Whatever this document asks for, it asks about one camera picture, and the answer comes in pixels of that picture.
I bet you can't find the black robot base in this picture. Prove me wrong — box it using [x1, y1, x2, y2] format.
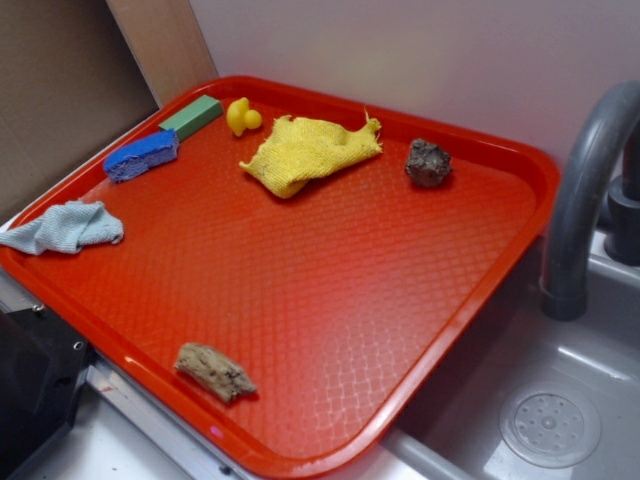
[1, 304, 93, 479]

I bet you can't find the yellow cloth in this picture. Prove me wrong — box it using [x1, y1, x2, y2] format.
[239, 115, 383, 199]

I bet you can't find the light blue cloth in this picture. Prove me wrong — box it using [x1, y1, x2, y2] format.
[1, 200, 124, 255]

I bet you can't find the red plastic tray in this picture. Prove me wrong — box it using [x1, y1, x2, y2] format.
[1, 77, 559, 479]

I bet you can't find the dark brown rock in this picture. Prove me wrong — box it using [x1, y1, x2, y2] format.
[405, 138, 453, 188]

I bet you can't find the yellow rubber duck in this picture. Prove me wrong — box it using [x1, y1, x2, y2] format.
[226, 97, 263, 137]

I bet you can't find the tan wood piece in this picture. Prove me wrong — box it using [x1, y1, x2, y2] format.
[174, 343, 258, 404]

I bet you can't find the green rectangular block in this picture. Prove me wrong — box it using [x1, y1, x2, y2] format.
[159, 95, 224, 141]

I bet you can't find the blue sponge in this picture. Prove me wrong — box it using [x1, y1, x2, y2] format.
[103, 129, 180, 183]

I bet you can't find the light wooden board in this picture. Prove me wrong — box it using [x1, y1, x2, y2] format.
[107, 0, 218, 107]

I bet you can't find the grey toy sink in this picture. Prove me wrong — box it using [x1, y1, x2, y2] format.
[383, 244, 639, 479]

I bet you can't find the grey faucet spout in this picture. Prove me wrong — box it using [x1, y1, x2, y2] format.
[540, 80, 639, 321]

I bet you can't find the brown cardboard panel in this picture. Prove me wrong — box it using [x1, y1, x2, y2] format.
[1, 1, 157, 221]

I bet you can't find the sink drain strainer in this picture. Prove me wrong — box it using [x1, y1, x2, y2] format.
[499, 382, 601, 469]

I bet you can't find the dark faucet handle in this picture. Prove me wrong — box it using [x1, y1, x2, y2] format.
[605, 123, 639, 266]

